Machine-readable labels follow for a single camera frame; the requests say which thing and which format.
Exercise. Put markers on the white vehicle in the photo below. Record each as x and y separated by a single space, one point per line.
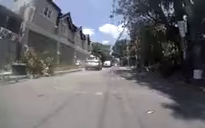
107 63

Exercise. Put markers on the grey concrete road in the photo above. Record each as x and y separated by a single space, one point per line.
90 100

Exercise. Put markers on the flowering bush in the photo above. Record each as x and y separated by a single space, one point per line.
38 63

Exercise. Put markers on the silver car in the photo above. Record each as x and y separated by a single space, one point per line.
93 63

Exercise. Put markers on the green trees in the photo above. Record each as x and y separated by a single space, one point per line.
100 51

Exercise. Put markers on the row of grey townhouses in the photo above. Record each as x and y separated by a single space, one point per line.
40 30

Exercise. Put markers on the raised concrete kerb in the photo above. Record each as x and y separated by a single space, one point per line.
30 76

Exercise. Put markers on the dense dark trees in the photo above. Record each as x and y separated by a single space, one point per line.
163 36

